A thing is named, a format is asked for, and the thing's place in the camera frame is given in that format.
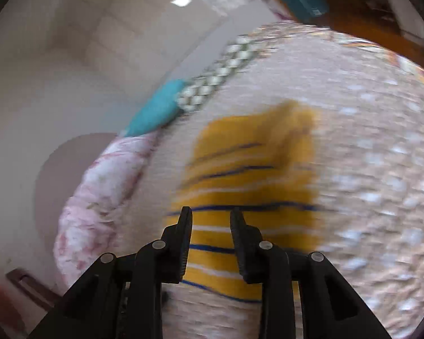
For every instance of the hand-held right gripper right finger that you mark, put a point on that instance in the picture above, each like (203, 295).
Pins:
(243, 250)

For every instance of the bed with patterned quilt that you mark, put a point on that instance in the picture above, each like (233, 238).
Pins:
(357, 183)

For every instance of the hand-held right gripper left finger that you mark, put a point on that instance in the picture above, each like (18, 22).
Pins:
(179, 250)

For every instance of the white wardrobe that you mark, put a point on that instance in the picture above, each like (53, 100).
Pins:
(127, 42)

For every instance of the yellow striped knit sweater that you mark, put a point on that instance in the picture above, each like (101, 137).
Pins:
(254, 183)

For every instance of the wooden door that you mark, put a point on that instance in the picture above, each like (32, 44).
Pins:
(367, 10)

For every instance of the pink floral quilt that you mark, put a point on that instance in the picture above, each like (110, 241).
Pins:
(99, 197)

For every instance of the dark wooden chair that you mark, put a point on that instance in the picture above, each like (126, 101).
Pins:
(28, 286)

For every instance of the olive patterned bolster pillow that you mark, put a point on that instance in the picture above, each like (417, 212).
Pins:
(215, 74)

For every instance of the turquoise pillow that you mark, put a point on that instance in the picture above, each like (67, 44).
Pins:
(155, 113)

